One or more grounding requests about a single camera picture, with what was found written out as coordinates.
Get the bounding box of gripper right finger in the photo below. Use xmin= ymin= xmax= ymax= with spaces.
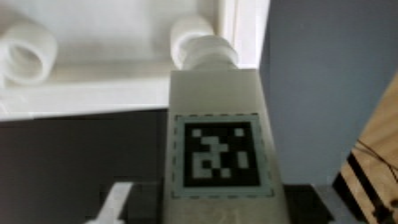
xmin=283 ymin=183 xmax=372 ymax=224

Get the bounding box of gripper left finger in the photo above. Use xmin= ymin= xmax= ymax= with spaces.
xmin=86 ymin=182 xmax=135 ymax=224

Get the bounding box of white square table top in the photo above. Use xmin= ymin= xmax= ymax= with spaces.
xmin=0 ymin=0 xmax=272 ymax=121

